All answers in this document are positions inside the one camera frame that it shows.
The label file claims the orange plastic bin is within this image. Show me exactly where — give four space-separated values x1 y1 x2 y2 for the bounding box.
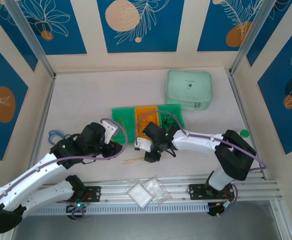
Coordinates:
133 106 162 140

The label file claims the green plastic bin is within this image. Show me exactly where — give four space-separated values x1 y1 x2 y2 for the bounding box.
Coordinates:
157 104 186 130
110 107 138 145

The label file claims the clear plastic zip bag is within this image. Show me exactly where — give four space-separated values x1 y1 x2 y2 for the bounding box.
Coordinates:
144 174 172 207

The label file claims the white packet in bag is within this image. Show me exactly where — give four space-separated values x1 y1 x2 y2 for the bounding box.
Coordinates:
127 183 153 208

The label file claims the mint green fabric pouch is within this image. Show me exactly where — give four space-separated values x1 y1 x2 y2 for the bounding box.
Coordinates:
164 69 214 111

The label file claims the small circuit board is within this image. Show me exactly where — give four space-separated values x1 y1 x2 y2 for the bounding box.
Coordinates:
217 201 233 210
65 201 89 214

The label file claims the white bottle green cap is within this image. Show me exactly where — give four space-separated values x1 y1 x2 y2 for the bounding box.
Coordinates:
238 129 251 140

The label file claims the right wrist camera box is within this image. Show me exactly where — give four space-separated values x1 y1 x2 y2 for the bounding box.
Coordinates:
134 138 153 153

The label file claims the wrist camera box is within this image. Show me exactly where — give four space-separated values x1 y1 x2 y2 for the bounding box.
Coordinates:
134 138 153 153
100 119 119 145

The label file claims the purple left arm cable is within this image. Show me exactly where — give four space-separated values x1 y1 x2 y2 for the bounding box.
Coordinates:
0 117 129 237

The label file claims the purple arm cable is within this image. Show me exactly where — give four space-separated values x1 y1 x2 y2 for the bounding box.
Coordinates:
133 109 268 218
0 117 129 237

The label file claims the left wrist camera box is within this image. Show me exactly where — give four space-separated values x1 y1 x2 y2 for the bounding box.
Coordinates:
100 119 119 145

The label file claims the blue cable loop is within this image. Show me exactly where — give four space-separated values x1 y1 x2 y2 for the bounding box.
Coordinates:
48 129 71 145

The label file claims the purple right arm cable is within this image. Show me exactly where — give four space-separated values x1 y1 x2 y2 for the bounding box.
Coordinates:
133 109 268 218

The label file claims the aluminium front rail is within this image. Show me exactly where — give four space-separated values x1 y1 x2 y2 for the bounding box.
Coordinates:
7 173 286 208

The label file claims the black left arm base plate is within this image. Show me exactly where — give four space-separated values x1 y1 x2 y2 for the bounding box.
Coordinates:
82 186 102 204

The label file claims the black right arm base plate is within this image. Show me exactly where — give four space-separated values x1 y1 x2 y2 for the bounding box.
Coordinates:
187 183 234 201

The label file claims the aluminium side rail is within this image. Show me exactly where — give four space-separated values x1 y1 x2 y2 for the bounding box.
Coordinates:
225 69 267 180
23 73 57 176

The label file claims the white slotted cable duct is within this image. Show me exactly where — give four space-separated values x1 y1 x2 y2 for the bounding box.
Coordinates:
25 202 210 216

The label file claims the aluminium corner post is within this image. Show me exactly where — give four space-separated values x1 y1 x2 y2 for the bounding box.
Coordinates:
3 0 56 79
229 0 273 74

